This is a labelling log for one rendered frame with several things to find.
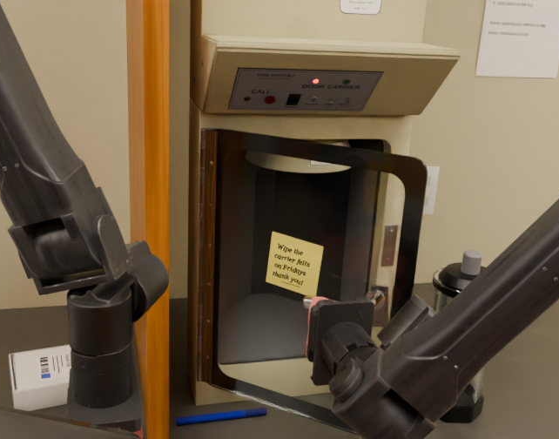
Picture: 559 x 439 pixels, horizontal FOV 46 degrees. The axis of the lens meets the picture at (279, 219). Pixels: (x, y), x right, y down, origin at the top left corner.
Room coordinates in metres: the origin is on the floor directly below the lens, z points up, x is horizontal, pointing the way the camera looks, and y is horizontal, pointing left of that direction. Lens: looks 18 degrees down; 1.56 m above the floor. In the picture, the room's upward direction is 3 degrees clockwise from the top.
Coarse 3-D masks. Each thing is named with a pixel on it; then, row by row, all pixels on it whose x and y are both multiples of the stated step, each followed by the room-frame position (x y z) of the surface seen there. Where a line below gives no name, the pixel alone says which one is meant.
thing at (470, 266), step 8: (464, 256) 0.93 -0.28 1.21; (472, 256) 0.92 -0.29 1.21; (480, 256) 0.92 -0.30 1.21; (456, 264) 0.96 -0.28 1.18; (464, 264) 0.93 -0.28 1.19; (472, 264) 0.92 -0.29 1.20; (480, 264) 0.93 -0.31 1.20; (440, 272) 0.95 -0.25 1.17; (448, 272) 0.93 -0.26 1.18; (456, 272) 0.93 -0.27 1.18; (464, 272) 0.93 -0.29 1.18; (472, 272) 0.92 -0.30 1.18; (480, 272) 0.93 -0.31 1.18; (448, 280) 0.91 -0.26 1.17; (456, 280) 0.91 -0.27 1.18; (464, 280) 0.90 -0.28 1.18
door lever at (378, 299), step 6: (366, 294) 0.78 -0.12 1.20; (372, 294) 0.77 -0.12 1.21; (378, 294) 0.77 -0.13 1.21; (306, 300) 0.76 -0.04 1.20; (336, 300) 0.75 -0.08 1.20; (372, 300) 0.76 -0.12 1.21; (378, 300) 0.76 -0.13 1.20; (384, 300) 0.76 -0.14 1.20; (306, 306) 0.76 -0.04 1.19; (378, 306) 0.77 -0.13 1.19
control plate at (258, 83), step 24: (240, 72) 0.82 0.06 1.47; (264, 72) 0.83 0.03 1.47; (288, 72) 0.83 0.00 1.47; (312, 72) 0.84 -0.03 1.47; (336, 72) 0.85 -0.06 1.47; (360, 72) 0.86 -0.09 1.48; (240, 96) 0.85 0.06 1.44; (264, 96) 0.86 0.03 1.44; (288, 96) 0.87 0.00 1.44; (312, 96) 0.88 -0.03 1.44; (336, 96) 0.89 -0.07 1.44; (360, 96) 0.90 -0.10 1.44
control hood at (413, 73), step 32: (224, 64) 0.81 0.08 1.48; (256, 64) 0.82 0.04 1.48; (288, 64) 0.83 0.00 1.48; (320, 64) 0.83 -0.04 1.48; (352, 64) 0.84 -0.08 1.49; (384, 64) 0.86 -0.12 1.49; (416, 64) 0.87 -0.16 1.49; (448, 64) 0.88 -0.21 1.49; (224, 96) 0.85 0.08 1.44; (384, 96) 0.91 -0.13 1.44; (416, 96) 0.92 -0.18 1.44
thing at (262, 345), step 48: (240, 144) 0.86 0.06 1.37; (288, 144) 0.83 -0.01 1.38; (240, 192) 0.86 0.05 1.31; (288, 192) 0.83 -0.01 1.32; (336, 192) 0.80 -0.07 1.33; (384, 192) 0.77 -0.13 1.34; (240, 240) 0.86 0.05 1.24; (336, 240) 0.80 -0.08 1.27; (384, 240) 0.77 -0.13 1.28; (240, 288) 0.86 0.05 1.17; (336, 288) 0.80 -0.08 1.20; (384, 288) 0.77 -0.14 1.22; (240, 336) 0.85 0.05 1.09; (288, 336) 0.82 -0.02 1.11; (240, 384) 0.85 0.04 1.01; (288, 384) 0.82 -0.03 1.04
